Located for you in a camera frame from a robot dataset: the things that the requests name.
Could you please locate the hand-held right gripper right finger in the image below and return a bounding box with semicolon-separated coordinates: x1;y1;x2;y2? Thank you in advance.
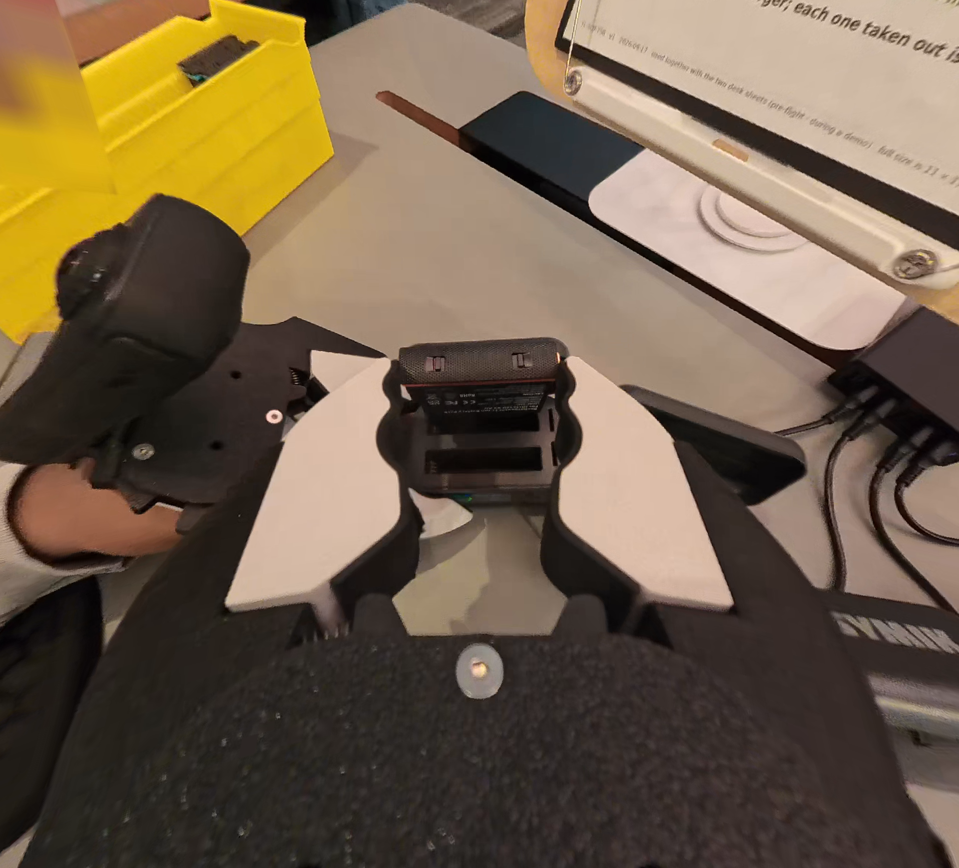
541;355;740;616

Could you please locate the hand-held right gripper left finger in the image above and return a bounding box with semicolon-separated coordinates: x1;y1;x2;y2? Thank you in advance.
221;355;422;616

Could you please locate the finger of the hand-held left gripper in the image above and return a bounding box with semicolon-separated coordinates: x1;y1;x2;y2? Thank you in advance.
308;350;379;420
413;494;478;536

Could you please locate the black battery charger case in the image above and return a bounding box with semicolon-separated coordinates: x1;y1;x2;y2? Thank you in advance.
375;359;810;509
832;591;959;757

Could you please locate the black battery orange stripe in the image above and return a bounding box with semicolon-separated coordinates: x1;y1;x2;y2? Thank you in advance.
395;340;573;420

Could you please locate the yellow plastic bin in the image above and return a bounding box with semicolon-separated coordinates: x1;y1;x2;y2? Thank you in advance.
0;0;335;345

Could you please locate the person's left hand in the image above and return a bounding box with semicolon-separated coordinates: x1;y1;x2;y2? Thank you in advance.
8;461;188;562

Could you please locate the white base mat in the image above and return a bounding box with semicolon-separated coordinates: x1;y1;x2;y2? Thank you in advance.
588;149;912;352

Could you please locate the dark flat mat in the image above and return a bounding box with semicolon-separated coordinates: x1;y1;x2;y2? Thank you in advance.
458;92;645;217

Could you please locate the black charging hub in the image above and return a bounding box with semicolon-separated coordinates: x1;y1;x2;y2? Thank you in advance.
829;307;959;434

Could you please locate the white clip bar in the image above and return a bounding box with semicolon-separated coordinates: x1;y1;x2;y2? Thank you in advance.
562;67;959;288

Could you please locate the wooden instruction board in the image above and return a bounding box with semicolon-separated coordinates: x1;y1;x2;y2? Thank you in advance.
525;0;959;322

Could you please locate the black charging cable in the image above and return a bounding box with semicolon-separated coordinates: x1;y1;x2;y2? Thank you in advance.
897;441;959;547
822;419;893;596
772;404;870;437
870;434;959;617

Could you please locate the black camera battery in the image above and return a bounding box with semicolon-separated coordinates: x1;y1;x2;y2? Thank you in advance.
177;37;263;87

